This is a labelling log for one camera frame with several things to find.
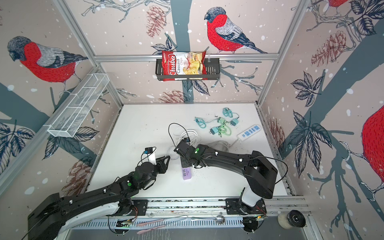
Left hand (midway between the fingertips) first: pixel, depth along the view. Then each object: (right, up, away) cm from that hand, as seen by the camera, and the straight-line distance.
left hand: (168, 158), depth 79 cm
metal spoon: (+26, -25, -10) cm, 38 cm away
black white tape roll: (+56, -20, -18) cm, 62 cm away
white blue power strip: (+55, +13, +22) cm, 61 cm away
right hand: (+8, -4, +3) cm, 10 cm away
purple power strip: (+10, -9, +4) cm, 14 cm away
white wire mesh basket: (-49, +29, 0) cm, 57 cm away
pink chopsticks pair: (-4, -27, -9) cm, 29 cm away
